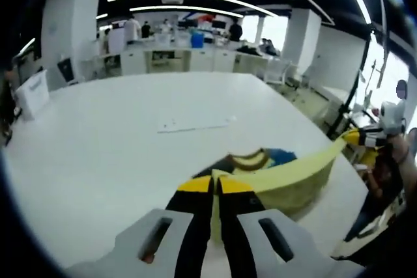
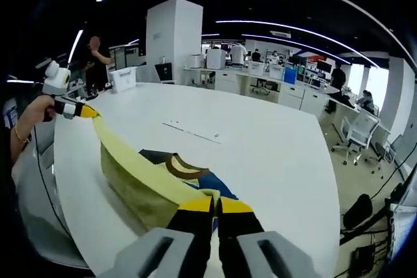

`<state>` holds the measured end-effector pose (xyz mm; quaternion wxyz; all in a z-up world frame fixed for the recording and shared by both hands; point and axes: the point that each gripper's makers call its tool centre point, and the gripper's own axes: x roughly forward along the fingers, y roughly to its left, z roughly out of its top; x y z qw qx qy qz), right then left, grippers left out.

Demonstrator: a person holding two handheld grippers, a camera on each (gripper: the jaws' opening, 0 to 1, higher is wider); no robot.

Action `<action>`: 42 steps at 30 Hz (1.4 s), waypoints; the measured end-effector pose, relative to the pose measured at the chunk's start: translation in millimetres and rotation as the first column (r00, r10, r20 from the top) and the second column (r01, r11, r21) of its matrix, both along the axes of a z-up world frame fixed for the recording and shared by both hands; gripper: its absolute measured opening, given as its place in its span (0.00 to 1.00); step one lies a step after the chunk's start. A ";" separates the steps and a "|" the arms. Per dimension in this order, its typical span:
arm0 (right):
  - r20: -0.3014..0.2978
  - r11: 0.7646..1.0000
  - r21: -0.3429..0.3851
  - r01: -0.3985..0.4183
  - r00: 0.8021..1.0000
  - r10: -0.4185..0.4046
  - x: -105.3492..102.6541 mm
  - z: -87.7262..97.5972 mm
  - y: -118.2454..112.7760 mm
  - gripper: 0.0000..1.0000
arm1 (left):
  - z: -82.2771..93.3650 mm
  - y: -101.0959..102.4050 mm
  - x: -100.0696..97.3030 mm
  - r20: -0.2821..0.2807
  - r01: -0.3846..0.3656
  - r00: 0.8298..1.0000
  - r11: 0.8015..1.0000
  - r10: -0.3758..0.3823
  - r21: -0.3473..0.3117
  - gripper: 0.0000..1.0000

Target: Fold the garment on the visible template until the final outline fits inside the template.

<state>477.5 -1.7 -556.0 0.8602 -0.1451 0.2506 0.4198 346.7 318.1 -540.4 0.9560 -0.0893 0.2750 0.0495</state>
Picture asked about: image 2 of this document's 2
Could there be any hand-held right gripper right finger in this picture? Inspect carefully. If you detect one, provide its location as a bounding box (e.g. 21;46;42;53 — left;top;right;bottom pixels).
217;197;326;278

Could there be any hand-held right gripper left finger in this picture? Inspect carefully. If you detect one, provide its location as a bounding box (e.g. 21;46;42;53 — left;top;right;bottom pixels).
97;195;218;278

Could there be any yellow garment with coloured sleeves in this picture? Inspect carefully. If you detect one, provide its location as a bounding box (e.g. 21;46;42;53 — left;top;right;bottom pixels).
87;111;240;236

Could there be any person's left hand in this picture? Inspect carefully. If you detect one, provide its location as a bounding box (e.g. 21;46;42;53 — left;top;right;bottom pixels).
19;94;57;129

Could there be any white storage bin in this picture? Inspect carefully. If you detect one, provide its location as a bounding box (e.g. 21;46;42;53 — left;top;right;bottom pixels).
108;66;138;92

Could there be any black board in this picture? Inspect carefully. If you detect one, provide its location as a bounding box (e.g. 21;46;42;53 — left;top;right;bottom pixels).
154;63;175;84

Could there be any white square column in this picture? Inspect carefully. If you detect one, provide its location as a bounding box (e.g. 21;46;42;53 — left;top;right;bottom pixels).
145;0;203;85
379;56;416;135

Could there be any small white box appliance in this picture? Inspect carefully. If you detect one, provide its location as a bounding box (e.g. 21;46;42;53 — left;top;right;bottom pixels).
189;53;203;70

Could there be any large white box appliance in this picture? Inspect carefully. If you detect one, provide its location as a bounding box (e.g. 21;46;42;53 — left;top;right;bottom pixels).
205;48;226;70

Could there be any white cabinet counter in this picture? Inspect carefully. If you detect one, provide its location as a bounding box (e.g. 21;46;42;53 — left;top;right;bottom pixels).
182;64;330;119

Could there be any white mesh office chair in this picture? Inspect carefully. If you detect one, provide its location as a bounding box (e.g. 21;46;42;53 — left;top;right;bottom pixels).
330;110;381;167

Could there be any blue box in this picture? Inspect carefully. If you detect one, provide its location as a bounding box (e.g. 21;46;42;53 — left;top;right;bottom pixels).
283;67;298;84

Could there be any gold bracelet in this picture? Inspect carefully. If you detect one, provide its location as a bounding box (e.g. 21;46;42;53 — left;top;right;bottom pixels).
13;124;30;144

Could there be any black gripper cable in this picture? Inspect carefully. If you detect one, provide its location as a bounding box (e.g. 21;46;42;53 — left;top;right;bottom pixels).
32;124;74;243

